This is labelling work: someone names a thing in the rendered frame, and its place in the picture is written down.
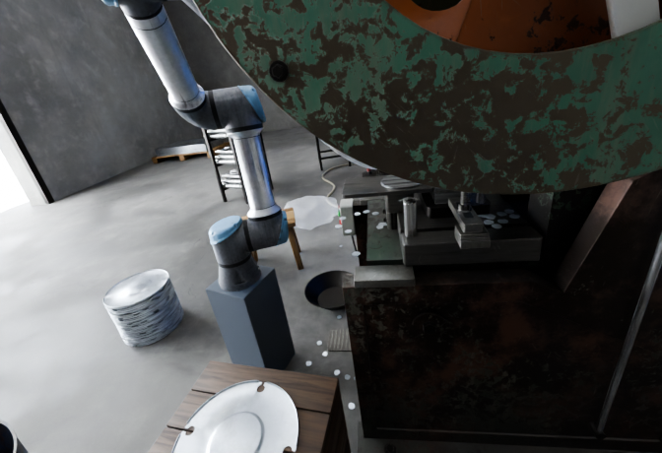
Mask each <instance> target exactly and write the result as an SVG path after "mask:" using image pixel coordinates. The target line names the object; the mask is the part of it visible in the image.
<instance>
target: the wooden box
mask: <svg viewBox="0 0 662 453"><path fill-rule="evenodd" d="M250 380H259V382H262V384H261V385H260V386H258V387H257V392H259V393H260V392H262V391H264V389H265V386H264V383H265V382H266V383H267V382H271V383H273V384H276V385H278V386H279V387H281V388H282V389H283V390H284V391H286V393H287V394H288V395H289V396H290V397H291V399H292V401H293V403H294V405H295V407H296V410H297V414H298V445H297V449H296V451H292V450H293V448H292V447H290V446H288V447H286V448H285V449H284V450H283V453H351V447H350V442H349V436H348V431H347V426H346V420H345V414H344V410H343V403H342V397H341V392H340V386H339V378H335V377H328V376H321V375H313V374H306V373H299V372H292V371H285V370H278V369H271V368H264V367H256V366H249V365H242V364H234V363H227V362H220V361H213V360H210V362H209V363H208V365H207V366H206V368H205V369H204V371H203V372H202V374H201V375H200V376H199V378H198V379H197V381H196V382H195V384H194V385H193V387H192V388H191V390H192V391H189V393H188V394H187V396H186V397H185V399H184V400H183V401H182V403H181V404H180V406H179V407H178V409H177V410H176V412H175V413H174V415H173V416H172V418H171V419H170V421H169V422H168V423H167V425H166V426H167V427H165V428H164V430H163V431H162V433H161V434H160V436H159V437H158V439H157V440H156V442H155V443H154V445H153V446H152V447H151V449H150V450H149V452H148V453H171V451H172V448H173V446H174V443H175V441H176V439H177V437H178V435H179V434H181V432H182V431H186V432H185V435H187V436H188V435H191V434H192V433H193V432H194V430H195V427H194V426H190V427H189V428H185V427H186V426H187V422H188V420H189V419H190V418H191V417H192V415H193V414H194V413H195V412H196V411H197V410H198V409H199V408H200V407H201V406H202V405H203V404H204V403H205V402H206V401H207V400H209V399H210V398H211V397H213V396H214V395H215V394H217V393H218V392H220V391H222V390H224V389H225V388H227V387H230V386H232V385H234V384H236V383H239V382H243V381H250Z"/></svg>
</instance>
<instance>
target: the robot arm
mask: <svg viewBox="0 0 662 453"><path fill-rule="evenodd" d="M163 1H172V0H102V2H103V3H104V4H106V5H108V6H116V7H118V5H120V7H121V9H122V10H123V12H124V14H125V16H126V18H127V20H128V21H129V23H130V25H131V27H132V28H133V30H134V32H135V34H136V35H137V36H138V38H139V40H140V42H141V43H142V45H143V47H144V49H145V50H146V52H147V54H148V56H149V57H150V59H151V61H152V63H153V65H154V66H155V68H156V70H157V72H158V73H159V75H160V77H161V79H162V80H163V82H164V84H165V86H166V88H167V90H168V92H169V94H168V99H169V101H170V103H171V105H172V106H173V108H174V109H175V111H176V112H177V113H178V114H179V115H180V116H181V117H182V118H184V119H185V120H186V121H188V122H189V123H191V124H193V125H195V126H197V127H200V128H202V129H206V130H219V129H226V132H227V135H228V136H230V137H231V138H233V142H234V146H235V150H236V154H237V158H238V162H239V166H240V170H241V174H242V178H243V182H244V186H245V190H246V194H247V198H248V202H249V206H250V210H249V212H248V213H247V216H248V219H245V220H243V219H242V218H241V217H240V216H230V217H227V218H224V219H222V220H220V221H218V222H216V223H215V224H213V225H212V226H211V228H210V230H209V236H210V242H211V244H212V246H213V249H214V252H215V255H216V258H217V261H218V264H219V284H220V287H221V289H222V290H224V291H242V290H245V289H247V288H249V287H251V286H252V285H254V284H255V283H256V282H257V281H258V280H259V279H260V277H261V270H260V267H259V265H258V264H257V262H256V261H255V259H254V258H253V257H252V255H251V252H252V251H256V250H260V249H264V248H268V247H272V246H278V245H280V244H283V243H286V242H287V241H288V239H289V229H288V221H287V214H286V211H282V210H281V207H280V206H279V205H277V204H276V203H275V200H274V195H273V191H272V186H271V182H270V177H269V173H268V168H267V164H266V160H265V156H264V151H263V147H262V142H261V138H260V133H261V131H262V129H263V125H262V122H263V123H264V122H265V121H266V117H265V114H264V111H263V108H262V105H261V102H260V99H259V97H258V94H257V92H256V90H255V89H254V88H253V87H252V86H237V87H232V88H225V89H218V90H211V91H204V90H203V89H202V87H201V86H199V85H198V84H197V83H196V81H195V79H194V76H193V74H192V72H191V69H190V67H189V65H188V62H187V60H186V58H185V55H184V53H183V51H182V48H181V46H180V44H179V41H178V39H177V37H176V34H175V32H174V30H173V27H172V25H171V23H170V20H169V18H168V16H167V13H166V10H165V7H164V5H163V3H162V2H163ZM182 1H183V2H184V3H185V4H186V5H188V6H189V7H190V8H191V9H192V10H193V11H194V12H195V13H196V14H197V15H198V16H199V17H201V18H202V19H203V20H204V21H205V19H204V17H203V16H202V14H201V13H200V11H199V9H198V8H197V6H196V5H195V3H194V1H193V0H182ZM205 22H206V21H205ZM206 23H207V22H206ZM207 24H208V23H207Z"/></svg>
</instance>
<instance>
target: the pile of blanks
mask: <svg viewBox="0 0 662 453"><path fill-rule="evenodd" d="M105 308H106V309H107V312H108V313H109V315H110V317H111V319H112V321H113V322H114V324H115V325H116V328H117V330H118V331H119V333H120V335H121V338H122V339H123V341H124V343H125V344H126V345H128V346H131V347H136V346H137V347H143V346H147V345H149V344H152V343H154V342H156V341H158V340H160V339H162V338H164V337H165V336H167V335H168V334H169V333H171V332H172V331H173V330H174V329H175V328H176V327H177V326H178V325H179V323H180V322H181V320H182V318H183V309H182V307H181V304H180V301H179V298H178V296H177V293H176V291H175V289H174V287H173V285H172V283H171V279H170V278H169V277H168V281H167V283H166V284H165V286H164V287H163V288H162V289H160V290H159V291H158V292H157V293H155V294H154V295H152V296H150V297H149V298H147V299H145V300H143V301H141V302H138V303H136V304H131V305H130V306H126V307H120V308H110V307H107V306H105Z"/></svg>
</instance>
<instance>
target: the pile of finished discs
mask: <svg viewBox="0 0 662 453"><path fill-rule="evenodd" d="M261 384H262V382H259V380H250V381H243V382H239V383H236V384H234V385H232V386H230V387H227V388H225V389H224V390H222V391H220V392H218V393H217V394H215V395H214V396H213V397H211V398H210V399H209V400H207V401H206V402H205V403H204V404H203V405H202V406H201V407H200V408H199V409H198V410H197V411H196V412H195V413H194V414H193V415H192V417H191V418H190V419H189V420H188V422H187V426H186V427H185V428H189V427H190V426H194V427H195V430H194V432H193V433H192V434H191V435H188V436H187V435H185V432H186V431H182V432H181V434H179V435H178V437H177V439H176V441H175V443H174V446H173V448H172V451H171V453H283V450H284V449H285V448H286V447H288V446H290V447H292V448H293V450H292V451H296V449H297V445H298V414H297V410H296V407H295V405H294V403H293V401H292V399H291V397H290V396H289V395H288V394H287V393H286V391H284V390H283V389H282V388H281V387H279V386H278V385H276V384H273V383H271V382H267V383H266V382H265V383H264V386H265V389H264V391H262V392H260V393H259V392H257V387H258V386H260V385H261Z"/></svg>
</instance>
